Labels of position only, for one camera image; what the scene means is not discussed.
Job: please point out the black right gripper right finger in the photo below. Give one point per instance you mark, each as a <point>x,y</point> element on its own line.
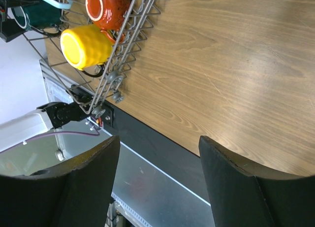
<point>244,193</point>

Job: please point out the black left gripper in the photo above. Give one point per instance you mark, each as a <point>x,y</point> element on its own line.
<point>9,29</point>

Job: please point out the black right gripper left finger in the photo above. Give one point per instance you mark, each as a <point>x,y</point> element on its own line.
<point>74,193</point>

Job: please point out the dark green mug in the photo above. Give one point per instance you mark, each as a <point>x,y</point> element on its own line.
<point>42,18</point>

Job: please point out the yellow enamel mug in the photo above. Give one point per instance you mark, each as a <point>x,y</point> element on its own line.
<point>87,48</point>

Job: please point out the red black patterned cup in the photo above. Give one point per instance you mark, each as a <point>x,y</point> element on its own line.
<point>107,14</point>

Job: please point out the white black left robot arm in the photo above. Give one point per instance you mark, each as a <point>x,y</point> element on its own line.
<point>36,123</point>

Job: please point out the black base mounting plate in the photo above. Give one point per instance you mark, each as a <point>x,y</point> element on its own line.
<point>176,161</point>

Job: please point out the grey wire dish rack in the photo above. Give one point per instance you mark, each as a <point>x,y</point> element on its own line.
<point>91,88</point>

